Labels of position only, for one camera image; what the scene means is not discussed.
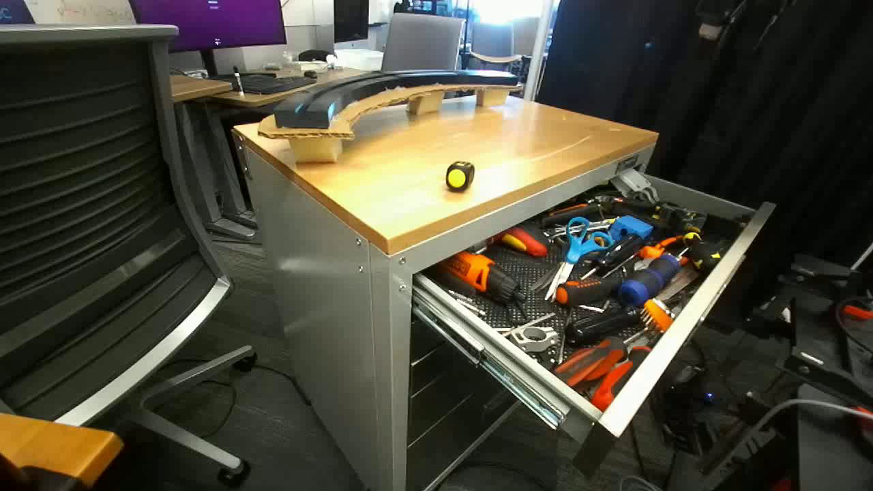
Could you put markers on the grey metal tool drawer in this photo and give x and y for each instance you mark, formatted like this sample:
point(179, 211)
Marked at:
point(678, 317)

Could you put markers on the black screwdriver with orange collar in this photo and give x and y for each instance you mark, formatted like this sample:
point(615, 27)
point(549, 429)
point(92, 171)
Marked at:
point(629, 323)

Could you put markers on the orange black power tool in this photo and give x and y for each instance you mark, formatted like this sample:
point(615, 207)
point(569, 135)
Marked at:
point(475, 272)

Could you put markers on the grey cabinet with wooden top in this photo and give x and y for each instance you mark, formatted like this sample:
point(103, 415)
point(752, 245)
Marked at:
point(337, 302)

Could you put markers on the silver wrench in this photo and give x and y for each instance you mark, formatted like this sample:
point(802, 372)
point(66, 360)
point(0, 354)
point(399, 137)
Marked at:
point(532, 340)

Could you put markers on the blue plastic tool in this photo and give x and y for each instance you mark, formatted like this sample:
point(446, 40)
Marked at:
point(632, 227)

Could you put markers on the grey chair backrest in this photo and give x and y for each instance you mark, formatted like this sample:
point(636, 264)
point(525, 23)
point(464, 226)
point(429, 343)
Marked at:
point(422, 42)

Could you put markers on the black keyboard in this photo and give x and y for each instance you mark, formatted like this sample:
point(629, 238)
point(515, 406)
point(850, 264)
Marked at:
point(274, 84)

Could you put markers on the dark computer monitor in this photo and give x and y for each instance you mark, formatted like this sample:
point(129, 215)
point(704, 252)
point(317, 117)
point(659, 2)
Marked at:
point(351, 17)

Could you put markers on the monitor with purple screen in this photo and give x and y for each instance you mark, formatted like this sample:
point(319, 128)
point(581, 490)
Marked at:
point(208, 20)

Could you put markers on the black curtain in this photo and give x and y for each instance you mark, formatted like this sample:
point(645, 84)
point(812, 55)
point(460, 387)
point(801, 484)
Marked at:
point(726, 91)

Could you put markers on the grey mesh office chair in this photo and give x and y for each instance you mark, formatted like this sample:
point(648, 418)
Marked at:
point(83, 208)

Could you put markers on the red black floor tool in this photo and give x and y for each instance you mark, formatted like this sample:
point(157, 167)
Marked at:
point(857, 313)

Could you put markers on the wooden chair armrest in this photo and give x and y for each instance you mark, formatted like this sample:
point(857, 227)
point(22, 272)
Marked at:
point(55, 447)

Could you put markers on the curved black rail wooden stand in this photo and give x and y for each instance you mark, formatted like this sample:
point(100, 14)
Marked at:
point(317, 106)

